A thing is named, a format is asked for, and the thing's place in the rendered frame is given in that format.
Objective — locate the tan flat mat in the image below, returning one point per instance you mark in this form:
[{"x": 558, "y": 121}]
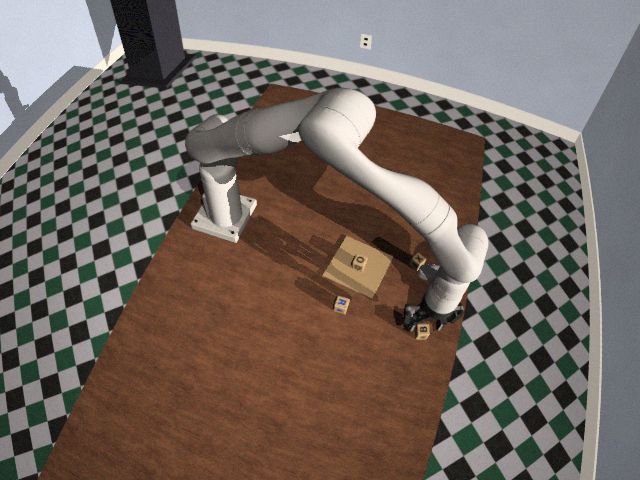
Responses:
[{"x": 367, "y": 282}]

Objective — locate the tan block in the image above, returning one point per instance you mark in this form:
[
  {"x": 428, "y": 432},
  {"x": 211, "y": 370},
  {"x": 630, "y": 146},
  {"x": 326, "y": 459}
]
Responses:
[
  {"x": 422, "y": 331},
  {"x": 341, "y": 304},
  {"x": 359, "y": 262},
  {"x": 416, "y": 261}
]

